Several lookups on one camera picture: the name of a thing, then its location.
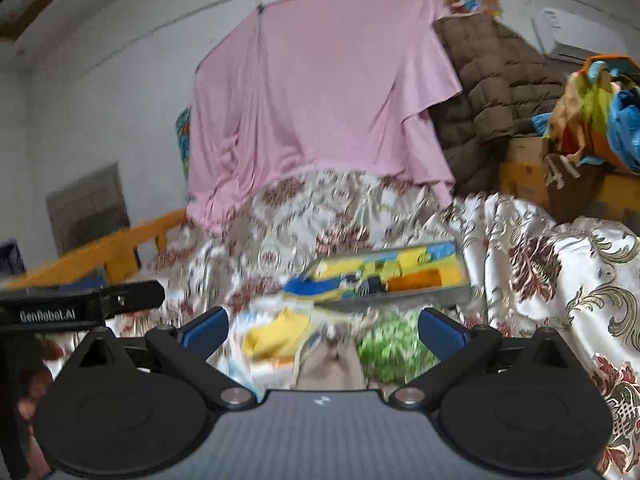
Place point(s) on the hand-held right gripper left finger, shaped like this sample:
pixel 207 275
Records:
pixel 206 332

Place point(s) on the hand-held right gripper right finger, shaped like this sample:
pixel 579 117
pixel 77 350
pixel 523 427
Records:
pixel 440 332

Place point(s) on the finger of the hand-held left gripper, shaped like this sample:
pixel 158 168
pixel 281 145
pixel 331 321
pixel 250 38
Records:
pixel 135 295

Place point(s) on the grey tray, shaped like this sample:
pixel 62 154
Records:
pixel 430 296

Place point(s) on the white printed cloth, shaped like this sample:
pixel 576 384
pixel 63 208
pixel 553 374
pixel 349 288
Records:
pixel 255 320

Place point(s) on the green and white bag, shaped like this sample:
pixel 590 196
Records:
pixel 390 350

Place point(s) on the orange cloth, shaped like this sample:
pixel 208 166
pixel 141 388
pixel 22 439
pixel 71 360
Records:
pixel 420 280

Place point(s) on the black crate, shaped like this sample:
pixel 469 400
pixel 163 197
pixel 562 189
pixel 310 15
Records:
pixel 11 260

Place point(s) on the yellow and blue printed cloth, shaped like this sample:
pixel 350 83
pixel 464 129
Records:
pixel 385 260

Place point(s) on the grey door panel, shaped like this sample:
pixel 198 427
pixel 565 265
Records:
pixel 85 210

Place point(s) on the grey cloth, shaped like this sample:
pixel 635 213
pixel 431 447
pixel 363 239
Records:
pixel 330 365

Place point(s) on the floral satin blanket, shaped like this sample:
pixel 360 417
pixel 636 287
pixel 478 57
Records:
pixel 550 270

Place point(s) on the brown bag with white print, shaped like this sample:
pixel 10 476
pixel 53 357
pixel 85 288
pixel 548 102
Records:
pixel 570 190

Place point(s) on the brown quilted jacket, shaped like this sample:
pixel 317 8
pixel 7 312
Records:
pixel 480 90

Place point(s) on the pink hanging sheet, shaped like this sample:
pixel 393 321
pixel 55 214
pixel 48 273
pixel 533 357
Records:
pixel 325 85

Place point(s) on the colourful fabric bag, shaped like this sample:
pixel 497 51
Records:
pixel 595 105

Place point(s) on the white air conditioner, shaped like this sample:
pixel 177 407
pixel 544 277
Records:
pixel 575 35

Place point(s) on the wooden bed rail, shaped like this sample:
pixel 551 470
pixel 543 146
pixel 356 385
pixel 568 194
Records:
pixel 100 250

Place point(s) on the colourful wall poster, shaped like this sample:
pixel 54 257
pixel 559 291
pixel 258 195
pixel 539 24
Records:
pixel 182 145

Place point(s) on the wooden bed frame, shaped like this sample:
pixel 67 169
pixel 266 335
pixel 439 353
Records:
pixel 522 182

